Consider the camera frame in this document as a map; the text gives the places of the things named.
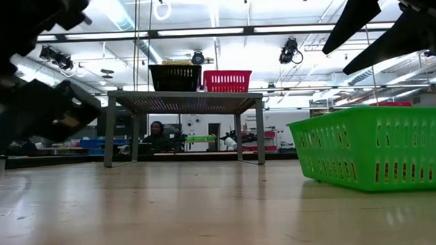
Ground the yellow crayon box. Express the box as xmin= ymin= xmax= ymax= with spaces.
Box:
xmin=161 ymin=59 xmax=193 ymax=66

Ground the black plastic basket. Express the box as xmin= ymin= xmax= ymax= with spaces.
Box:
xmin=148 ymin=62 xmax=204 ymax=95

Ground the blue crate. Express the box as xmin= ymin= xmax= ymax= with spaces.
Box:
xmin=79 ymin=137 xmax=129 ymax=156

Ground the red plastic basket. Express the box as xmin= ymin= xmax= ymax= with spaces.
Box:
xmin=202 ymin=68 xmax=254 ymax=95

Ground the white hanging ring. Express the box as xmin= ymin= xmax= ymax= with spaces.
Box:
xmin=151 ymin=0 xmax=173 ymax=23

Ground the black overhead crossbar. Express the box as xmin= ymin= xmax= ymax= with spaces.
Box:
xmin=36 ymin=20 xmax=397 ymax=44

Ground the grey perforated metal riser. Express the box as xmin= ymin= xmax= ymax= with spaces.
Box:
xmin=100 ymin=84 xmax=267 ymax=171

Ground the black metal table frame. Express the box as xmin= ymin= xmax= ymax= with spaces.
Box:
xmin=4 ymin=147 xmax=300 ymax=170

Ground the person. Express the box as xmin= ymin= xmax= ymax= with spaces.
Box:
xmin=141 ymin=120 xmax=172 ymax=155

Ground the green tray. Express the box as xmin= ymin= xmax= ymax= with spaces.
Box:
xmin=185 ymin=134 xmax=217 ymax=143

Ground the green plastic basket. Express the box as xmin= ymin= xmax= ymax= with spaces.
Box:
xmin=286 ymin=103 xmax=436 ymax=196

